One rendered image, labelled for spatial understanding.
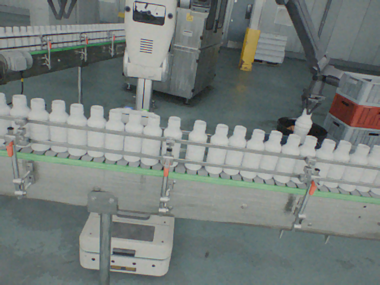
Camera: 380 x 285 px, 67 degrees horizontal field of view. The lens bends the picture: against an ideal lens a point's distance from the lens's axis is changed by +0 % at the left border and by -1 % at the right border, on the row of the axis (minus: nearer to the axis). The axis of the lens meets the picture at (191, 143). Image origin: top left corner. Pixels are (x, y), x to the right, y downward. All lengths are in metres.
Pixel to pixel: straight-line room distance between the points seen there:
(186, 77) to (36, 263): 3.40
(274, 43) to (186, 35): 6.19
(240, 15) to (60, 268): 11.97
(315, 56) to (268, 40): 9.09
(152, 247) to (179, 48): 3.41
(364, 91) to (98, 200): 2.60
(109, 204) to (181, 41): 3.74
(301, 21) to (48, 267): 1.81
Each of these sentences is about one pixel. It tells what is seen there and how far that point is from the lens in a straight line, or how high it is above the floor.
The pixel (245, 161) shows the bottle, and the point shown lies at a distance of 0.97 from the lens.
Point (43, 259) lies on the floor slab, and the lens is 2.06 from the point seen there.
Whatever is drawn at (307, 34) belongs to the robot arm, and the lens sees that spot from 1.20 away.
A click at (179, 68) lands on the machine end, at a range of 4.63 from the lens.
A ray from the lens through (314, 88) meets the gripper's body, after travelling 1.37.
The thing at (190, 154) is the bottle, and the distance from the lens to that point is 0.94.
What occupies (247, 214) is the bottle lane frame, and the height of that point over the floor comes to 0.87.
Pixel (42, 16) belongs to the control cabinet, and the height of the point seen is 0.81.
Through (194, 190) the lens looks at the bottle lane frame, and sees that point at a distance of 0.98.
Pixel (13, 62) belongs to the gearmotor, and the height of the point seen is 0.99.
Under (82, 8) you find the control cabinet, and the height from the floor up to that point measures 1.00.
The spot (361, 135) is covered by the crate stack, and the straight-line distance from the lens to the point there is 3.31.
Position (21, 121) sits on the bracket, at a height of 1.11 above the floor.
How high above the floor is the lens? 1.50
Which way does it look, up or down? 26 degrees down
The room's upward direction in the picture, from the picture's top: 10 degrees clockwise
